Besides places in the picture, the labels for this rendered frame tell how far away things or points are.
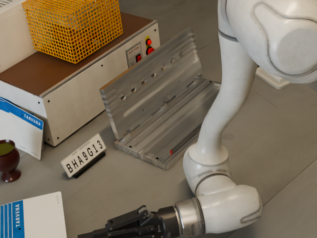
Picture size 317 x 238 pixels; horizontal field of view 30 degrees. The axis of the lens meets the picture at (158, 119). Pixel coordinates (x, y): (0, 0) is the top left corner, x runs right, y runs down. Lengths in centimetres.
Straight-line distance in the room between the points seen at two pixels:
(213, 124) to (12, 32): 82
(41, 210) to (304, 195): 69
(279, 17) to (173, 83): 104
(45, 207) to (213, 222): 43
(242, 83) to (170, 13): 140
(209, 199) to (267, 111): 60
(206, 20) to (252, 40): 155
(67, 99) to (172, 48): 38
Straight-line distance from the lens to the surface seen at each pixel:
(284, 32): 93
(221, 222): 142
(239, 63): 120
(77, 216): 164
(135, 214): 140
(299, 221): 157
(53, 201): 156
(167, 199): 164
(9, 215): 157
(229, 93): 125
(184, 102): 196
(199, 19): 252
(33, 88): 183
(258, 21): 96
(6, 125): 196
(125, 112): 182
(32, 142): 187
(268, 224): 156
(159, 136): 182
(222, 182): 146
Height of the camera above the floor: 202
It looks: 36 degrees down
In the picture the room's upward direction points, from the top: 7 degrees counter-clockwise
